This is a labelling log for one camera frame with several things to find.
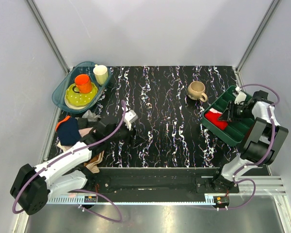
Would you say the aluminium rail frame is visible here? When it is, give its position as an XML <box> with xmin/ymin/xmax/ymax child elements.
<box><xmin>47</xmin><ymin>175</ymin><xmax>285</xmax><ymax>208</ymax></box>

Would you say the teal transparent plastic basin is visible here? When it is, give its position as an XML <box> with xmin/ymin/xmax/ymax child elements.
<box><xmin>52</xmin><ymin>61</ymin><xmax>112</xmax><ymax>114</ymax></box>

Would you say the cream yellow cup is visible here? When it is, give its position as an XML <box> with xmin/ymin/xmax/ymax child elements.
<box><xmin>93</xmin><ymin>64</ymin><xmax>109</xmax><ymax>85</ymax></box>

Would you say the pile of mixed clothes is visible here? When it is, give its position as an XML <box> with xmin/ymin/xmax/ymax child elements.
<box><xmin>55</xmin><ymin>109</ymin><xmax>110</xmax><ymax>174</ymax></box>

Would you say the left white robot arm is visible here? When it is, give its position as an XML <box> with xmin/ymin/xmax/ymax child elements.
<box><xmin>10</xmin><ymin>119</ymin><xmax>135</xmax><ymax>215</ymax></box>

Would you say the beige ceramic mug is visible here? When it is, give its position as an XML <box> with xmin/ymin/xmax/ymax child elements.
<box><xmin>187</xmin><ymin>81</ymin><xmax>208</xmax><ymax>102</ymax></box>

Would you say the red underwear white trim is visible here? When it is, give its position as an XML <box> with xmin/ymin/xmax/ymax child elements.
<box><xmin>205</xmin><ymin>108</ymin><xmax>228</xmax><ymax>130</ymax></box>

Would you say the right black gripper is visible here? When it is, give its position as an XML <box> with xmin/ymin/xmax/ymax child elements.
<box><xmin>218</xmin><ymin>101</ymin><xmax>254</xmax><ymax>123</ymax></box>

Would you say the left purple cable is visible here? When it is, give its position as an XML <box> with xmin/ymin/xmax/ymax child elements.
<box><xmin>12</xmin><ymin>100</ymin><xmax>127</xmax><ymax>223</ymax></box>

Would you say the green divided organizer tray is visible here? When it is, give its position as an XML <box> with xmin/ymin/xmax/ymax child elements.
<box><xmin>201</xmin><ymin>85</ymin><xmax>255</xmax><ymax>147</ymax></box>

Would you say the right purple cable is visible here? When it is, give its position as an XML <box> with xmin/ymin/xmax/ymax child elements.
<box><xmin>191</xmin><ymin>83</ymin><xmax>281</xmax><ymax>211</ymax></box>

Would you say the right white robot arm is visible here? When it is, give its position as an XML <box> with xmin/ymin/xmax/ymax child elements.
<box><xmin>210</xmin><ymin>87</ymin><xmax>289</xmax><ymax>193</ymax></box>

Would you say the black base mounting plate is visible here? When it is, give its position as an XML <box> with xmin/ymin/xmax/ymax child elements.
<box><xmin>37</xmin><ymin>166</ymin><xmax>270</xmax><ymax>203</ymax></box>

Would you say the purple cable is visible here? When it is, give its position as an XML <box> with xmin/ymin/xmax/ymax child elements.
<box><xmin>191</xmin><ymin>83</ymin><xmax>281</xmax><ymax>211</ymax></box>
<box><xmin>12</xmin><ymin>100</ymin><xmax>127</xmax><ymax>223</ymax></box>

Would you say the yellow green dotted plate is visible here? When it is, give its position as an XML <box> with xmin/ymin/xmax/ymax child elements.
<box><xmin>64</xmin><ymin>82</ymin><xmax>98</xmax><ymax>109</ymax></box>

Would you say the orange mug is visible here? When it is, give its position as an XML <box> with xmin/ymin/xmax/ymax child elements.
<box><xmin>73</xmin><ymin>74</ymin><xmax>92</xmax><ymax>94</ymax></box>

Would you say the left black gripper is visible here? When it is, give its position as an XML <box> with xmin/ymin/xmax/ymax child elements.
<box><xmin>106</xmin><ymin>121</ymin><xmax>146</xmax><ymax>148</ymax></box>

